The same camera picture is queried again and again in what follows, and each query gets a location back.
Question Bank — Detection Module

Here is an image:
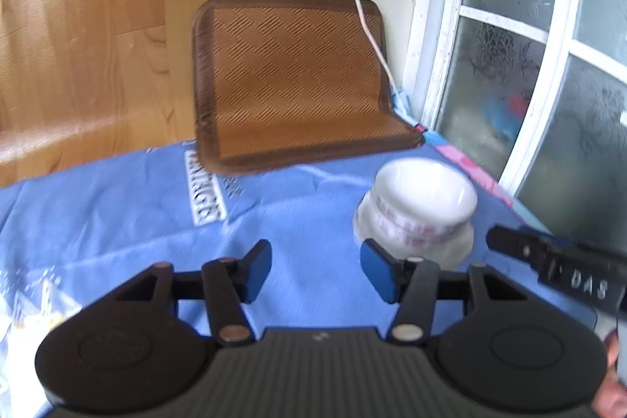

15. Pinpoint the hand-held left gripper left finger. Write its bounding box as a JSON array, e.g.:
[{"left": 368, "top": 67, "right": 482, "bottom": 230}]
[{"left": 115, "top": 239, "right": 272, "bottom": 346}]

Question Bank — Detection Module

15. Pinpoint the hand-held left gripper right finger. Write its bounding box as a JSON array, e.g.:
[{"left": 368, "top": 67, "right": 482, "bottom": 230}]
[{"left": 360, "top": 239, "right": 527, "bottom": 344}]

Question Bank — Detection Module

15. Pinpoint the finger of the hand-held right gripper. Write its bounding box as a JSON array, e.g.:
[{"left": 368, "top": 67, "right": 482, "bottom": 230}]
[{"left": 486, "top": 224, "right": 544, "bottom": 282}]

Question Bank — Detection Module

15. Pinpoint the white floral bowl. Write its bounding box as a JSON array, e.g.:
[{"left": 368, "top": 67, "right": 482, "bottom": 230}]
[
  {"left": 371, "top": 158, "right": 478, "bottom": 230},
  {"left": 353, "top": 212, "right": 475, "bottom": 263},
  {"left": 360, "top": 197, "right": 475, "bottom": 247}
]

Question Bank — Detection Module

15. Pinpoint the person's right hand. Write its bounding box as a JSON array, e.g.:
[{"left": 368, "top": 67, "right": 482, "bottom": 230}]
[{"left": 590, "top": 332, "right": 627, "bottom": 418}]

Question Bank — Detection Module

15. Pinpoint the pink printed bedsheet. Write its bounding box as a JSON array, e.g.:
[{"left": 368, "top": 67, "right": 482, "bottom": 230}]
[{"left": 421, "top": 129, "right": 554, "bottom": 233}]

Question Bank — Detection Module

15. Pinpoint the blue printed cloth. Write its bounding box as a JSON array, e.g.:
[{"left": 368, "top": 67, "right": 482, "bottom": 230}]
[{"left": 0, "top": 139, "right": 627, "bottom": 399}]

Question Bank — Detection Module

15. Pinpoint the light blue cloth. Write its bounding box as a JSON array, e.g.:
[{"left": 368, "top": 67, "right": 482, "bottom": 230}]
[{"left": 391, "top": 89, "right": 418, "bottom": 126}]

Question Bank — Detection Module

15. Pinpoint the brown woven mat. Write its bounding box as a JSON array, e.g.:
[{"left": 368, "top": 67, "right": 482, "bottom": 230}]
[{"left": 191, "top": 0, "right": 426, "bottom": 176}]

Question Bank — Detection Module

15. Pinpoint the white framed frosted window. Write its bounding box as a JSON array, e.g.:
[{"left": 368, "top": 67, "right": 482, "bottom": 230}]
[{"left": 406, "top": 0, "right": 627, "bottom": 252}]

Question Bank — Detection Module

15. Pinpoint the white charging cable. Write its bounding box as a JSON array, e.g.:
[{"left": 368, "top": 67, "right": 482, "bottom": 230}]
[{"left": 330, "top": 0, "right": 400, "bottom": 100}]

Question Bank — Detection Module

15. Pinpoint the wood-pattern wall sheet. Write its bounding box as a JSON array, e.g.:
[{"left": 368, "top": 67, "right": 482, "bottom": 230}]
[{"left": 0, "top": 0, "right": 226, "bottom": 188}]

